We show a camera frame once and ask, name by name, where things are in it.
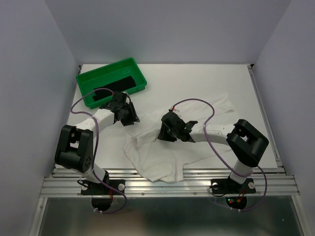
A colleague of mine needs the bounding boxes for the white t shirt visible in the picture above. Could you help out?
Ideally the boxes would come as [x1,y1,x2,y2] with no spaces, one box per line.
[123,93,238,182]

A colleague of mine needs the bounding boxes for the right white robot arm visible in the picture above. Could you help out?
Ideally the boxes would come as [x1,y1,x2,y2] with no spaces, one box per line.
[158,111,269,192]

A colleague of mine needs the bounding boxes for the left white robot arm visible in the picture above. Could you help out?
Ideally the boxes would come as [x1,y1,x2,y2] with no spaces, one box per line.
[55,88,140,194]

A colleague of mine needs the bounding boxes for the black rolled t shirt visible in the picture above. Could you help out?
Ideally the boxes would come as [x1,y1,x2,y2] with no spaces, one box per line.
[93,76,136,101]

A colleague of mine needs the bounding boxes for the green plastic bin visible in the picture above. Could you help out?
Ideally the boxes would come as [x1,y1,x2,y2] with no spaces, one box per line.
[76,58,147,109]

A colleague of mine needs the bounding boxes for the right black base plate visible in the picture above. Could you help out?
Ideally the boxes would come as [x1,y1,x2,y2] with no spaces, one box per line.
[209,177,256,195]

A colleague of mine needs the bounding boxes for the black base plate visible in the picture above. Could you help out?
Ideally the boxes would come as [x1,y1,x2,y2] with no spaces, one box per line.
[209,177,256,195]
[77,179,126,196]

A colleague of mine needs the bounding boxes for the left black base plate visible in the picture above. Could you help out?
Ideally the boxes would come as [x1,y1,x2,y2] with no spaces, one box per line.
[77,179,126,196]

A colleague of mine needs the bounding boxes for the aluminium frame rail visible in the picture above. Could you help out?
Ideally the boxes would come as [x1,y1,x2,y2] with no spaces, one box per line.
[39,168,301,197]

